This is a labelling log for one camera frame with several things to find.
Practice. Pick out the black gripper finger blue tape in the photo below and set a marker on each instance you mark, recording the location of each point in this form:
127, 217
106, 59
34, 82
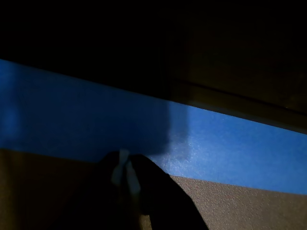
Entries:
163, 198
118, 167

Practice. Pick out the blue tape strip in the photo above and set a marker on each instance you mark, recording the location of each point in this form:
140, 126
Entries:
216, 143

